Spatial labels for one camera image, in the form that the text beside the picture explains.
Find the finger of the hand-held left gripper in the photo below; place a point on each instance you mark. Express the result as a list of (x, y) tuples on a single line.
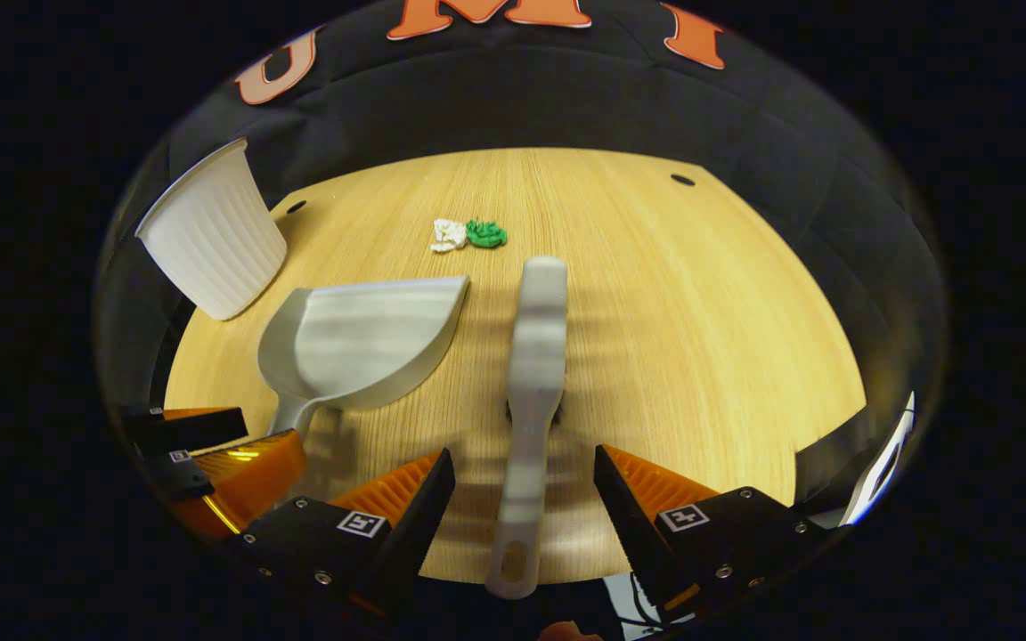
[(197, 432), (246, 481)]

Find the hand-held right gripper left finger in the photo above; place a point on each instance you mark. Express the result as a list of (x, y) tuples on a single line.
[(415, 534)]

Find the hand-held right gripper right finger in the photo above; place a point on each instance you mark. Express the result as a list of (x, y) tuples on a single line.
[(624, 521)]

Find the grey plastic dustpan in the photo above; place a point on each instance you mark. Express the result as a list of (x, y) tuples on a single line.
[(362, 347)]

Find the small grey broom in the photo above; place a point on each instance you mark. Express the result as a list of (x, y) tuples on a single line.
[(538, 356)]

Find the white ribbed garbage bin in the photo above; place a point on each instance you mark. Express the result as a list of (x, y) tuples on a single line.
[(215, 240)]

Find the white paper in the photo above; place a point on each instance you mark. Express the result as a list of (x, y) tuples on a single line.
[(448, 235)]

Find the green paper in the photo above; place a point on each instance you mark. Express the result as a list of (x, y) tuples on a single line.
[(486, 233)]

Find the wooden desktop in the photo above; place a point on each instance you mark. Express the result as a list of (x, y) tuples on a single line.
[(682, 356)]

